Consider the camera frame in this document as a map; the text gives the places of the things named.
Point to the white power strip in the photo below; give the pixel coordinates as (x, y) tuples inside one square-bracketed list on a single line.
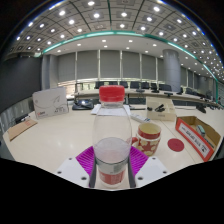
[(140, 117)]

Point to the white carton box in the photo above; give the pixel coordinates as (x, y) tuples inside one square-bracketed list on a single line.
[(50, 103)]

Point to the group of ceiling lights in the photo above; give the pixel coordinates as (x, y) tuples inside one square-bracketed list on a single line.
[(96, 15)]

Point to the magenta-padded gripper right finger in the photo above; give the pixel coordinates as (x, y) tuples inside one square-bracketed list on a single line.
[(140, 160)]

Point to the clear red-capped water bottle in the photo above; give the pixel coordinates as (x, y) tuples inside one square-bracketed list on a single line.
[(111, 133)]

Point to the brown paper envelope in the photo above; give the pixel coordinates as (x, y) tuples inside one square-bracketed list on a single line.
[(21, 128)]

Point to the long curved conference desk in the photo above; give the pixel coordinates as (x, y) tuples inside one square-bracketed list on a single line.
[(140, 100)]

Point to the open brown cardboard box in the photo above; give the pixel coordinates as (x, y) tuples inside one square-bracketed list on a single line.
[(193, 126)]

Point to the small black clip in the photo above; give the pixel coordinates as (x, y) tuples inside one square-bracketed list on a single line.
[(160, 108)]

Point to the green eraser block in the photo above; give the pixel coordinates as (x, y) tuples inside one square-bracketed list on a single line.
[(200, 130)]

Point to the flat round red coaster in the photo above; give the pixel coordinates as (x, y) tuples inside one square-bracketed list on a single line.
[(176, 145)]

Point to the red and cream mug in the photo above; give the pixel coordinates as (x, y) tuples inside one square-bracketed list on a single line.
[(148, 140)]

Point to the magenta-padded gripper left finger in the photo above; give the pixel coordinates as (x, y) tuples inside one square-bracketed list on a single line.
[(83, 160)]

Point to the row of black office chairs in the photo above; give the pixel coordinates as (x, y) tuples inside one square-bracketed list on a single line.
[(135, 85)]

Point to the black desk phone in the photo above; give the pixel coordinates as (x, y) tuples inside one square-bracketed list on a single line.
[(83, 105)]

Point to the small black tabletop device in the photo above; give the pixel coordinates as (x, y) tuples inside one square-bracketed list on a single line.
[(201, 108)]

